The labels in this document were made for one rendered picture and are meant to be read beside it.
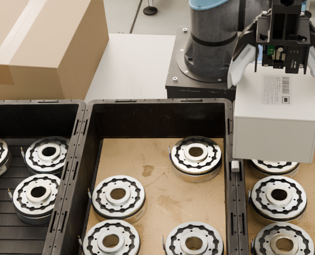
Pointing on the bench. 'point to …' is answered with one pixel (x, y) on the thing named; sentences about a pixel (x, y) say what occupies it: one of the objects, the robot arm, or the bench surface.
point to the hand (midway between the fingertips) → (275, 87)
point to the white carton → (275, 115)
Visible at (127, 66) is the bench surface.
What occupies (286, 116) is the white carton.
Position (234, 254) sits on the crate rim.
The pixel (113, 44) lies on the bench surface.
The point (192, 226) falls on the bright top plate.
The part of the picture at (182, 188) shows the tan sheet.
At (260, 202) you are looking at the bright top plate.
